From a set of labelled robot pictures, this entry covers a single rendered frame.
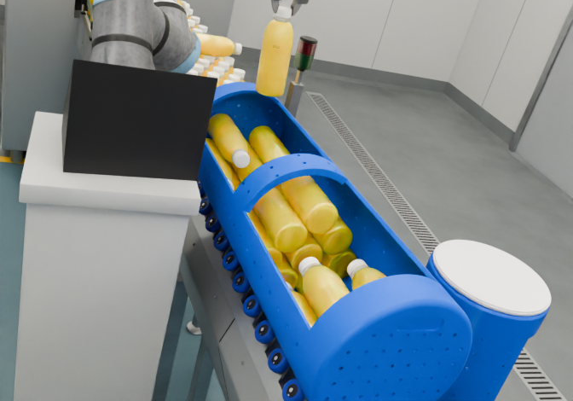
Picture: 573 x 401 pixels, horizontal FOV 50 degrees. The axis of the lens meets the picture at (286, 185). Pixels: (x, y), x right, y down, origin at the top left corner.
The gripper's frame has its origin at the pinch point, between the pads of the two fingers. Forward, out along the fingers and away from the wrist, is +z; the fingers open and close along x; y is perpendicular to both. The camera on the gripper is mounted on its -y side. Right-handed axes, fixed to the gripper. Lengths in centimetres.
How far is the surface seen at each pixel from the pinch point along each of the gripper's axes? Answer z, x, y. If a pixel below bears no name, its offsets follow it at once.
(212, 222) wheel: 49, -11, 14
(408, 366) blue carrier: 35, 1, 76
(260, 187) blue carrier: 27.3, -11.6, 35.1
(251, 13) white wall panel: 97, 157, -424
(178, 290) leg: 86, -9, -7
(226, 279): 53, -12, 31
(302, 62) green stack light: 27, 34, -51
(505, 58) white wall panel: 79, 380, -323
